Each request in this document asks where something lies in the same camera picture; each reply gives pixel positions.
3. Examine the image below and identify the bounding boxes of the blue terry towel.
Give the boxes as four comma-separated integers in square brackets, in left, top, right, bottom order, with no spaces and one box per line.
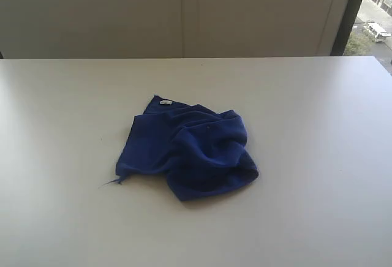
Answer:
[114,96,259,201]

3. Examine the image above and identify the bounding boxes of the dark window frame post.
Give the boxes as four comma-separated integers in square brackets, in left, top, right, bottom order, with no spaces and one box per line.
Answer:
[330,0,362,56]

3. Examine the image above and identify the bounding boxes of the white vehicle outside window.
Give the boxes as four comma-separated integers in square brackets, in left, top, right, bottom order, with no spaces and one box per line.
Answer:
[365,22,391,43]

